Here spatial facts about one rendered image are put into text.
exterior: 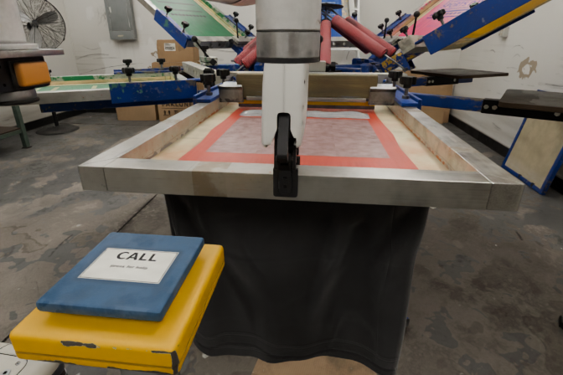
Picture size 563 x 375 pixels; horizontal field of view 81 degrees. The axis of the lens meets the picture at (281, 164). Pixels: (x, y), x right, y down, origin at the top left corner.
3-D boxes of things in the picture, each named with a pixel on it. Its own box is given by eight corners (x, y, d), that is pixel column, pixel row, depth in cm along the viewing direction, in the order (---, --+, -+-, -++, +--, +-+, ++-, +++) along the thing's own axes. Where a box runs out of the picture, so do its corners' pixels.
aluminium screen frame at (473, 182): (518, 212, 42) (525, 184, 40) (82, 190, 47) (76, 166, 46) (391, 101, 115) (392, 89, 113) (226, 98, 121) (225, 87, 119)
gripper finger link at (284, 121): (281, 92, 40) (283, 125, 44) (275, 139, 35) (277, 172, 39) (291, 92, 40) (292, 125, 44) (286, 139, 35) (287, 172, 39)
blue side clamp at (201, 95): (211, 120, 92) (209, 95, 90) (194, 120, 93) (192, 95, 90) (236, 102, 120) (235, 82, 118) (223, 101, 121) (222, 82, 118)
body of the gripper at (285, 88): (263, 48, 45) (265, 129, 49) (248, 50, 35) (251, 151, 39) (319, 48, 44) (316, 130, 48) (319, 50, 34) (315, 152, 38)
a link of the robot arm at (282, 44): (263, 33, 44) (263, 54, 45) (250, 31, 36) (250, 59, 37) (320, 33, 43) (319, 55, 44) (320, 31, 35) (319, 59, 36)
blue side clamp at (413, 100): (418, 126, 87) (422, 100, 84) (399, 125, 87) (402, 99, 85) (395, 105, 115) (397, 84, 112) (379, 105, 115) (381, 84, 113)
